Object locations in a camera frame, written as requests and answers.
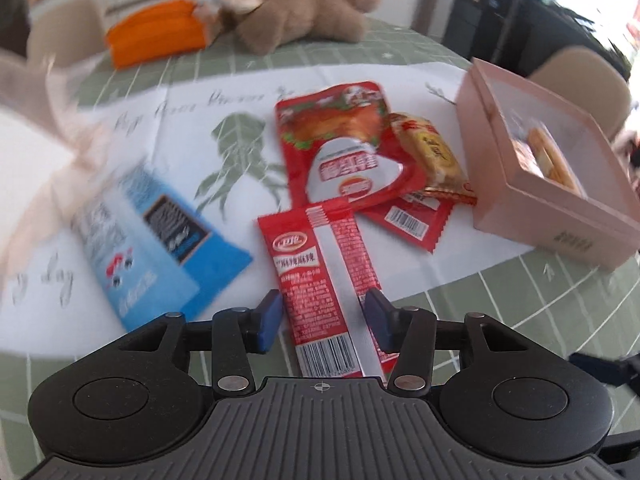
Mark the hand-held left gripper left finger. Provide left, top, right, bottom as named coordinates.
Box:
left=117, top=290, right=283, bottom=395

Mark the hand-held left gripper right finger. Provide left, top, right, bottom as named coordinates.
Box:
left=364, top=289, right=532, bottom=395

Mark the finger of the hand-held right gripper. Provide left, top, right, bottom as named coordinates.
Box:
left=568, top=351, right=640, bottom=387

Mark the long red snack packet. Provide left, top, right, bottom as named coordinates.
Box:
left=257, top=199, right=401, bottom=380

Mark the pink cardboard box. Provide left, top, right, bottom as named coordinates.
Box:
left=456, top=57, right=640, bottom=273

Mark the yellow cake snack packet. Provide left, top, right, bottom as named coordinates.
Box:
left=389, top=111, right=478, bottom=206

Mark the large red chicken snack packet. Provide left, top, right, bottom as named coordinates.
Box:
left=275, top=81, right=418, bottom=211

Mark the biscuit packet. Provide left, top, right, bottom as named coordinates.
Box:
left=510, top=122, right=586, bottom=193

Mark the small red barcode snack packet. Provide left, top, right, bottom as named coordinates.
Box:
left=359, top=191, right=453, bottom=256

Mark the green checked tablecloth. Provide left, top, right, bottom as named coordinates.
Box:
left=0, top=10, right=640, bottom=480

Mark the blue snack packet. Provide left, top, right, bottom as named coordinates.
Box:
left=71, top=161, right=254, bottom=331

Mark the beige chair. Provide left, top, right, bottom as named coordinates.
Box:
left=526, top=45, right=633, bottom=142
left=26, top=0, right=107, bottom=68

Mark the orange tissue box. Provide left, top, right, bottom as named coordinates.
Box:
left=105, top=0, right=207, bottom=71

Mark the black appliance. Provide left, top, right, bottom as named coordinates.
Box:
left=441, top=0, right=522, bottom=61

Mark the beige printed tote bag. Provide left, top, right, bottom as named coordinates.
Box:
left=0, top=50, right=151, bottom=281

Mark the brown plush toy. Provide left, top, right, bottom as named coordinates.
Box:
left=197, top=0, right=382, bottom=56

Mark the black cabinet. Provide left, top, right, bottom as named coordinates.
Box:
left=517, top=0, right=640, bottom=78

